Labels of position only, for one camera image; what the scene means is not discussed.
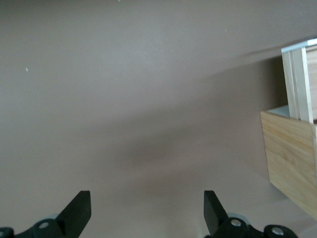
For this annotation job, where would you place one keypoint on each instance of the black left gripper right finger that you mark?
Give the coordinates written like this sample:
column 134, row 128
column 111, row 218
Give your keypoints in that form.
column 214, row 215

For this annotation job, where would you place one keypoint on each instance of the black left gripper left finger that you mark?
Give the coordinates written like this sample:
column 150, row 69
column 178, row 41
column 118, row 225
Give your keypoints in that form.
column 74, row 215

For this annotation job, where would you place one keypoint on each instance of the wooden drawer cabinet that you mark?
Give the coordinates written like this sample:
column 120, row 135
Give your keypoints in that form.
column 289, row 158

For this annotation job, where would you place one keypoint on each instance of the brown paper table cover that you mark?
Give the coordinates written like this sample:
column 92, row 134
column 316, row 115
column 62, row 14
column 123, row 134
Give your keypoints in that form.
column 123, row 86

